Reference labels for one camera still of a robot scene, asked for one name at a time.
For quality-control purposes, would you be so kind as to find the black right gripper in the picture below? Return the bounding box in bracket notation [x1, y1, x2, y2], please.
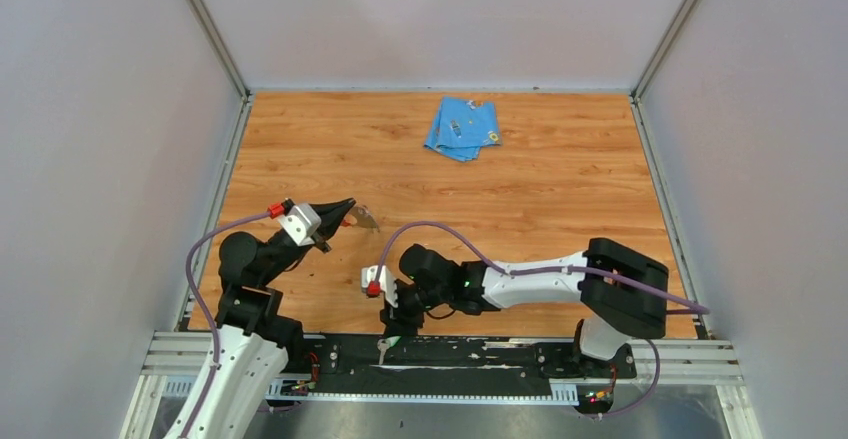
[381, 278, 451, 339]

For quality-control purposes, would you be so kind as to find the metal keyring plate with spring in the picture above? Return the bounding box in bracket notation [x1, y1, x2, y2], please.
[341, 205, 380, 231]

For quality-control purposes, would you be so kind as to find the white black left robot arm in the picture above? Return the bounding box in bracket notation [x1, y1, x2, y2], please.
[166, 198, 356, 438]

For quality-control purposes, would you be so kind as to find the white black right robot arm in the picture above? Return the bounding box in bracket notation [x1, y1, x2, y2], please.
[361, 238, 669, 377]

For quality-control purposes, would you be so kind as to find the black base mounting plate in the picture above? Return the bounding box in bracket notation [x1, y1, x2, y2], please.
[277, 333, 637, 397]

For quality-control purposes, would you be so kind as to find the blue folded cloth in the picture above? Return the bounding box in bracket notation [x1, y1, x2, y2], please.
[424, 96, 503, 162]

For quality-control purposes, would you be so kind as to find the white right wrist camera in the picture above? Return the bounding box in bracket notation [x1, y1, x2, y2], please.
[360, 265, 398, 308]

